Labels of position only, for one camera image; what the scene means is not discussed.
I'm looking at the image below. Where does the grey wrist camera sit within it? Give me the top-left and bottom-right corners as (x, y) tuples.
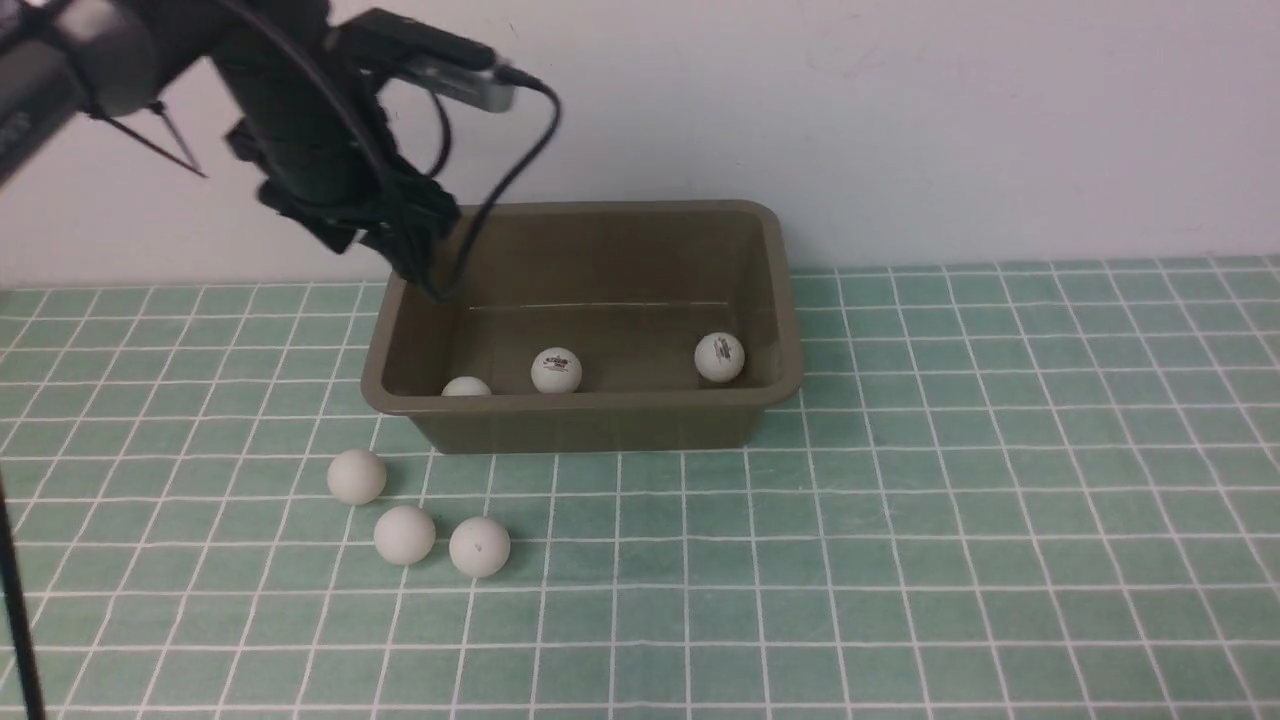
(334, 8), (515, 114)

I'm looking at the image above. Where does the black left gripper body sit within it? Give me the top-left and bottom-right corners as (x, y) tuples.
(228, 120), (461, 286)

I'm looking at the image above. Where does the black camera cable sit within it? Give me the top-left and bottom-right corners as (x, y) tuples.
(380, 65), (563, 301)

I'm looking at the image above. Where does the white ping-pong ball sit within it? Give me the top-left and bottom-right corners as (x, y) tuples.
(326, 448), (388, 506)
(448, 516), (512, 579)
(442, 375), (492, 397)
(372, 505), (436, 568)
(694, 332), (746, 384)
(530, 347), (582, 395)

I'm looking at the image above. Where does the green checkered tablecloth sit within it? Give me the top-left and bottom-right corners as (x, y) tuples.
(1, 256), (1279, 719)

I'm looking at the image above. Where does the brown plastic bin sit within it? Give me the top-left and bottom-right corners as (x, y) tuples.
(361, 200), (804, 454)

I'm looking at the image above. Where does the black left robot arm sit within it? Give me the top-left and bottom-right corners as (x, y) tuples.
(3, 1), (492, 296)

